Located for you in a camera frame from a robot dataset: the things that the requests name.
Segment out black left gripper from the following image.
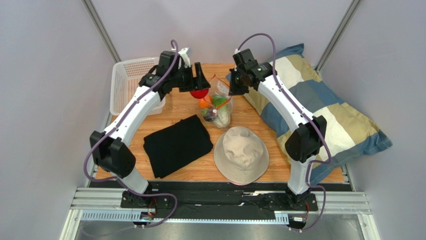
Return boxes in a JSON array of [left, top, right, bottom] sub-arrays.
[[169, 62, 210, 93]]

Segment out fake red apple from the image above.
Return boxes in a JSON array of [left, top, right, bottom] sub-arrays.
[[189, 88, 209, 99]]

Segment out clear orange zip top bag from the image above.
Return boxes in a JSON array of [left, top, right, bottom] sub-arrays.
[[198, 74, 234, 129]]

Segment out fake dark purple eggplant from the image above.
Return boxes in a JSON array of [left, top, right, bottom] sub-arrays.
[[202, 108, 218, 122]]

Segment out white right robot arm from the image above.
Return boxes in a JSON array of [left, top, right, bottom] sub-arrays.
[[229, 49, 327, 209]]

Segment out fake green lettuce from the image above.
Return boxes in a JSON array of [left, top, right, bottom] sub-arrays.
[[211, 94, 230, 109]]

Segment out fake orange fruit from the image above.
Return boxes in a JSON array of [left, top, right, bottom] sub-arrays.
[[198, 98, 212, 109]]

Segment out fake pale cabbage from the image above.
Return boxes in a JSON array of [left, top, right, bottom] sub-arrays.
[[212, 111, 231, 129]]

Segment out beige bucket hat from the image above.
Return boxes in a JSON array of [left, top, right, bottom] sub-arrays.
[[213, 126, 270, 186]]

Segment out black folded cloth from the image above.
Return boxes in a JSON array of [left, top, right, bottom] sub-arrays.
[[143, 115, 213, 179]]

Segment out white plastic basket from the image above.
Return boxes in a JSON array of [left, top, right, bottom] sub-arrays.
[[109, 57, 159, 116]]

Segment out blue beige checked pillow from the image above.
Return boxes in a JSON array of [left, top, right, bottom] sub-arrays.
[[225, 43, 393, 186]]

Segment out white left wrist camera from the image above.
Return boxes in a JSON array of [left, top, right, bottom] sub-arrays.
[[177, 47, 193, 68]]

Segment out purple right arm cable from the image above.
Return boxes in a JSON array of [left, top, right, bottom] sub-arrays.
[[236, 32, 332, 233]]

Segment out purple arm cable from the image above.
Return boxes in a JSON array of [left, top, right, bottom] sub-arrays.
[[236, 32, 332, 233], [83, 39, 180, 229]]

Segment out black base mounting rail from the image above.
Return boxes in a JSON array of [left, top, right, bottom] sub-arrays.
[[69, 179, 372, 226]]

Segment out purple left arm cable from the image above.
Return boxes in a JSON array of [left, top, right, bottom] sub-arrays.
[[83, 39, 180, 229]]

